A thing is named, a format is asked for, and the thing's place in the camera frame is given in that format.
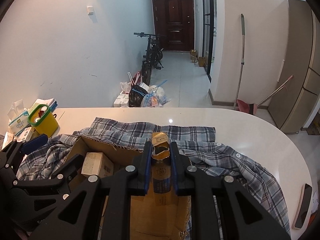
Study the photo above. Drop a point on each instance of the white tissue pack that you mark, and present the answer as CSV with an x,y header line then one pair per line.
x,y
18,117

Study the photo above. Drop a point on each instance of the open cardboard box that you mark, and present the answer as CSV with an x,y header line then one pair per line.
x,y
147,221

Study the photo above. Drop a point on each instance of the black smartphone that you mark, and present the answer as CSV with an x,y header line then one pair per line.
x,y
303,207

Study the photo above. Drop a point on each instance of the black bicycle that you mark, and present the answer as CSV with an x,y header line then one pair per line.
x,y
152,58

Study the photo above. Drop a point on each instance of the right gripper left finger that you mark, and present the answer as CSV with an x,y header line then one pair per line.
x,y
99,208

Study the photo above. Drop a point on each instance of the gold blue small box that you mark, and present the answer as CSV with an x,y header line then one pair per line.
x,y
163,190

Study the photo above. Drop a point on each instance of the yellow bin green rim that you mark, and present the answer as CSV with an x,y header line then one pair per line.
x,y
43,120

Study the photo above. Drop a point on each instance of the white printed carton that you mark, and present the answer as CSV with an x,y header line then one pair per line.
x,y
96,163

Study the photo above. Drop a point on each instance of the white blue flat box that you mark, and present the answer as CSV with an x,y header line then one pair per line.
x,y
25,135

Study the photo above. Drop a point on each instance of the blue plaid shirt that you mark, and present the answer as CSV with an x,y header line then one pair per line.
x,y
196,142

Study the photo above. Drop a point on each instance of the black framed glass door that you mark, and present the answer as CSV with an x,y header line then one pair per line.
x,y
209,35

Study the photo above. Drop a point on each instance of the clear blue-tied garbage bag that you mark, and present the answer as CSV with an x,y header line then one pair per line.
x,y
156,96

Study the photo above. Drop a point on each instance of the black garbage bag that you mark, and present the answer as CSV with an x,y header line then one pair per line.
x,y
136,95

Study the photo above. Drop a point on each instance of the white wall switch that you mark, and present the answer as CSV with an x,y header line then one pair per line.
x,y
90,10

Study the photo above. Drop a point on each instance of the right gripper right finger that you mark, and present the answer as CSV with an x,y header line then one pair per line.
x,y
221,208

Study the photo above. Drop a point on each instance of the beige refrigerator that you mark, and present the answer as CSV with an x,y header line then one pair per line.
x,y
291,107

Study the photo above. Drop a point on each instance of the dark brown entrance door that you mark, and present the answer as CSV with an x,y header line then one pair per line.
x,y
174,23

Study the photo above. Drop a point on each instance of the cardboard boxes on floor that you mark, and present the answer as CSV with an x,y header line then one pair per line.
x,y
197,59

